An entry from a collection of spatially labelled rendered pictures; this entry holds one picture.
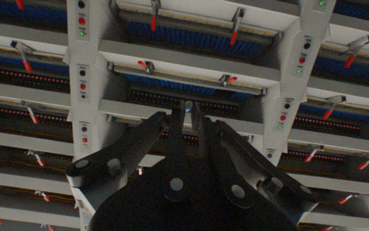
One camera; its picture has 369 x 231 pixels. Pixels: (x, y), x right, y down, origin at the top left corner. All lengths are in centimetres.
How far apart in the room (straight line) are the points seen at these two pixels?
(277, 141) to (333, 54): 40
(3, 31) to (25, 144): 39
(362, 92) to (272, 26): 41
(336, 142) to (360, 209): 53
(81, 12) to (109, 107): 29
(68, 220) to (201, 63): 91
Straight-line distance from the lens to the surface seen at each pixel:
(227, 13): 49
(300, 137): 60
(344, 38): 71
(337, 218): 102
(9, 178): 91
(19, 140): 77
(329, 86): 64
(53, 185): 78
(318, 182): 79
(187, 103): 20
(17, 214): 103
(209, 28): 50
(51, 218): 93
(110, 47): 47
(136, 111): 42
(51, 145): 68
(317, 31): 59
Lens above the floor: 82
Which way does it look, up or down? 12 degrees up
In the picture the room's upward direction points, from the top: 171 degrees counter-clockwise
